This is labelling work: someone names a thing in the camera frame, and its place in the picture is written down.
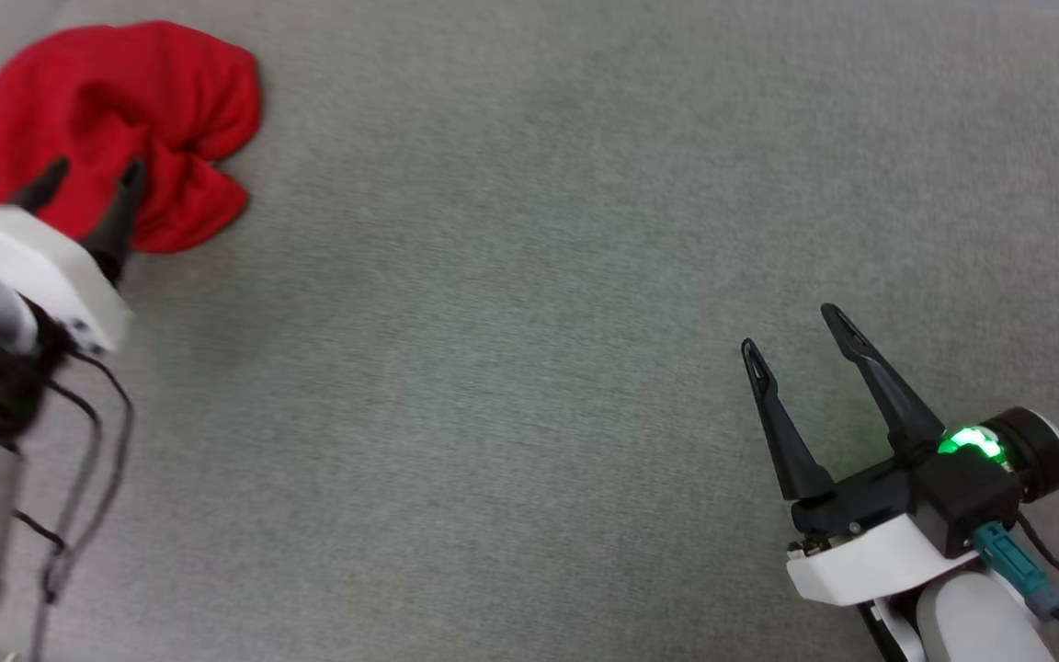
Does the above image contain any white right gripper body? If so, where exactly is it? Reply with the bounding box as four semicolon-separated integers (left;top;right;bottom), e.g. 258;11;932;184
785;462;990;608

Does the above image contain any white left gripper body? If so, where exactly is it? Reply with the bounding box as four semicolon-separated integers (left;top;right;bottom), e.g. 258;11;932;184
0;204;135;356

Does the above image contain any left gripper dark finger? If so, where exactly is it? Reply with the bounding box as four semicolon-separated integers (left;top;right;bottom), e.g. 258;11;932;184
79;158;146;281
7;158;71;214

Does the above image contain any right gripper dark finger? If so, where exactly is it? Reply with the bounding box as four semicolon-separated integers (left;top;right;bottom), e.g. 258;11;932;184
821;303;946;461
741;338;836;502

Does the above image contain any red Bulls basketball jersey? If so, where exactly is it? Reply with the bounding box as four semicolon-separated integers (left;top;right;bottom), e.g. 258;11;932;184
0;20;264;256

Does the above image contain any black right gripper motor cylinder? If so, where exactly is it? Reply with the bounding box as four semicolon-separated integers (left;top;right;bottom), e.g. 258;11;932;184
939;407;1059;504

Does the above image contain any grey fabric sofa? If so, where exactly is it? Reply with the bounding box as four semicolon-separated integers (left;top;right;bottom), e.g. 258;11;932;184
0;0;1059;662

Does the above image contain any teal right camera connector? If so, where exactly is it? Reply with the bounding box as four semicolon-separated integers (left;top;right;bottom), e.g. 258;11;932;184
973;522;1059;622

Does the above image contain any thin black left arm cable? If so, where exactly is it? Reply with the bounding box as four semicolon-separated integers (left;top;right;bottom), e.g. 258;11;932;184
13;379;104;603
28;348;135;662

